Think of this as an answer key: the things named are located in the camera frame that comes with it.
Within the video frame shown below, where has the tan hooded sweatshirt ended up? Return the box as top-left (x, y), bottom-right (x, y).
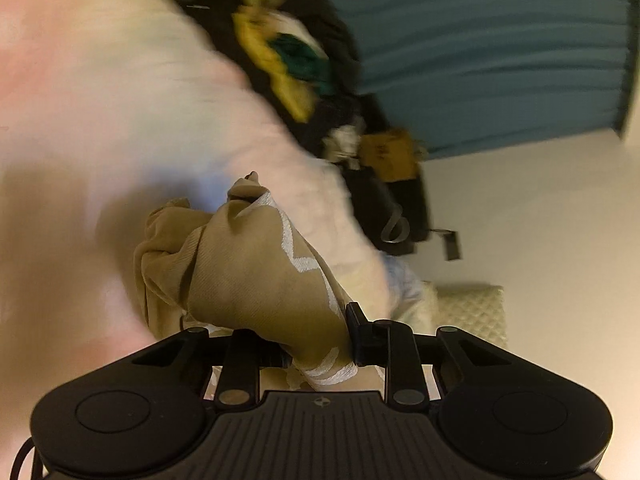
top-left (134, 172), bottom-right (383, 391)

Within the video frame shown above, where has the pile of mixed clothes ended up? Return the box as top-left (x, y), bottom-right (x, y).
top-left (175, 0), bottom-right (390, 157)

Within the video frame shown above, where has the quilted cream pillow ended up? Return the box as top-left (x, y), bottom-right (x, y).
top-left (423, 282), bottom-right (508, 350)

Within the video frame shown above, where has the yellow paper bag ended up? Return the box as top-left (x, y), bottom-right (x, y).
top-left (358, 128), bottom-right (421, 183)

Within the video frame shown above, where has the pastel bed duvet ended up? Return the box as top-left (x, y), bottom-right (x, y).
top-left (0, 0), bottom-right (442, 461)

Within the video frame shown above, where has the large blue curtain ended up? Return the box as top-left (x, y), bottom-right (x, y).
top-left (329, 0), bottom-right (638, 157)

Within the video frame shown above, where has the white charging cable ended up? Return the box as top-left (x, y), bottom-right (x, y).
top-left (380, 204), bottom-right (412, 245)

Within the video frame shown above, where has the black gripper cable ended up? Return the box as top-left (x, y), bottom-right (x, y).
top-left (8, 435), bottom-right (44, 480)

